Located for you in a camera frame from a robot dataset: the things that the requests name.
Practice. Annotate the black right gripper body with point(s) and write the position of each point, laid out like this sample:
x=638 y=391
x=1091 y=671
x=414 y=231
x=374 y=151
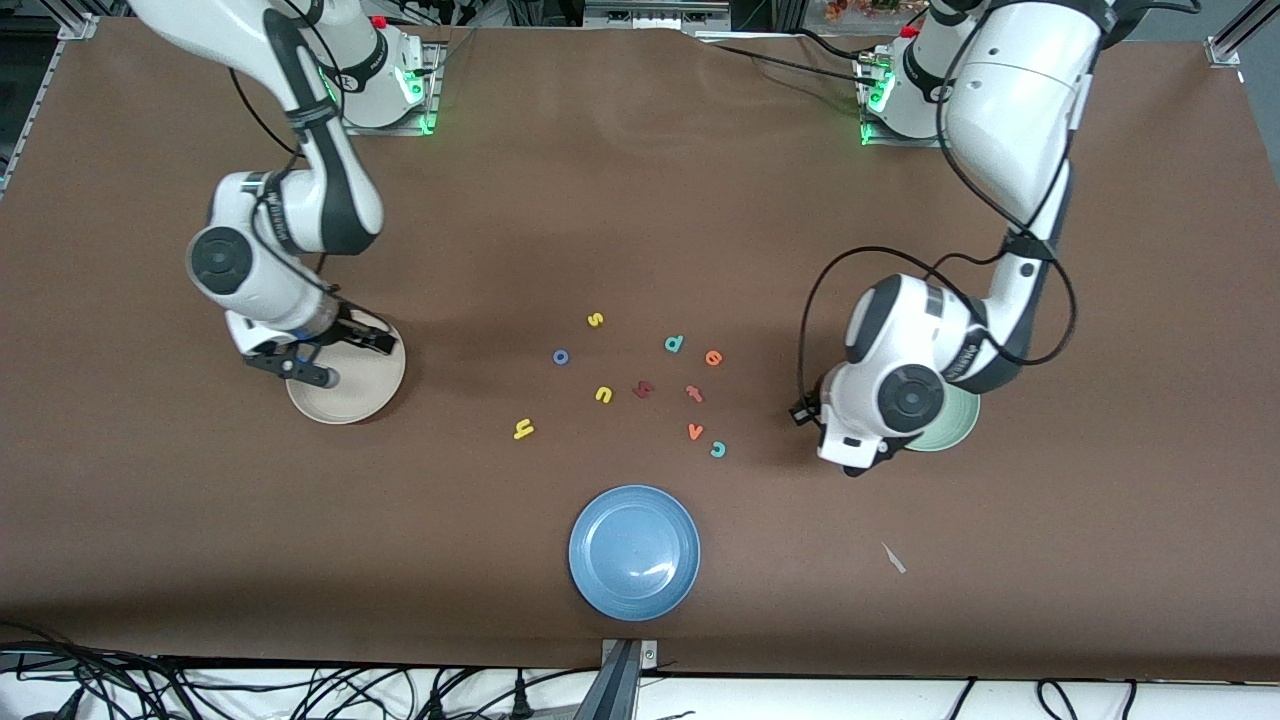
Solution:
x=347 y=327

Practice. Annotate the yellow foam letter h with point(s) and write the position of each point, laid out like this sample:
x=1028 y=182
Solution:
x=523 y=431

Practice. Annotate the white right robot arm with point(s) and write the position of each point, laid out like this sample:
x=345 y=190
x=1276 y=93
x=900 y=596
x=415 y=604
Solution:
x=250 y=270

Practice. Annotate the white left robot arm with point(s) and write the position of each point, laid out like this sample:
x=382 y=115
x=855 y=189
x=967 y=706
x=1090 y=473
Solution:
x=1010 y=100

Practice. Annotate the beige plate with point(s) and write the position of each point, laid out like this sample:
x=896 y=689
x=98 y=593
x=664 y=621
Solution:
x=350 y=395

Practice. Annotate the green plate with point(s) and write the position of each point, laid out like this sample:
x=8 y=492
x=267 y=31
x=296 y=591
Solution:
x=955 y=425

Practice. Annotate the white paper scrap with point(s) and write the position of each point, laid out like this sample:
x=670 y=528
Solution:
x=893 y=558

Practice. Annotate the blue plate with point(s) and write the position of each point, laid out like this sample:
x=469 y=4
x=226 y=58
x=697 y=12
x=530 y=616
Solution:
x=634 y=553

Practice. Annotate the brown paper table cover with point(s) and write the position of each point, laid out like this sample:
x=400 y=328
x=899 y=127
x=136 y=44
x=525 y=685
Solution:
x=640 y=200

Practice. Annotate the orange flowers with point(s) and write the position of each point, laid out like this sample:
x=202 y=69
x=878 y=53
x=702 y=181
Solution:
x=860 y=8

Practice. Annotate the grey device box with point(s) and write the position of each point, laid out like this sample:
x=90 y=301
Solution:
x=655 y=14

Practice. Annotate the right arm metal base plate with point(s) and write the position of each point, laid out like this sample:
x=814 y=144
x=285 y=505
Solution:
x=434 y=90

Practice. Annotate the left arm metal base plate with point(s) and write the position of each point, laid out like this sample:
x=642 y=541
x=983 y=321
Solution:
x=900 y=142

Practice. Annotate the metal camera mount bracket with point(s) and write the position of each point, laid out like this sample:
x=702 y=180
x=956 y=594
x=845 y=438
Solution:
x=620 y=680

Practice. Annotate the aluminium corner bracket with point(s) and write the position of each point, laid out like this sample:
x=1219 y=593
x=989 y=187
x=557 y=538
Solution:
x=78 y=26

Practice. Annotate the aluminium frame profile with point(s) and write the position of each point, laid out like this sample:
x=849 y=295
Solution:
x=1222 y=50

